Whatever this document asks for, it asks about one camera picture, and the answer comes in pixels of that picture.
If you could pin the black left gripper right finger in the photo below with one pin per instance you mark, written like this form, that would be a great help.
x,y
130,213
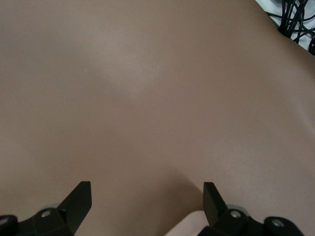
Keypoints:
x,y
216,209

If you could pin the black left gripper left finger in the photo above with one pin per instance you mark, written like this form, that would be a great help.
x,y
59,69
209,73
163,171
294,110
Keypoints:
x,y
73,209

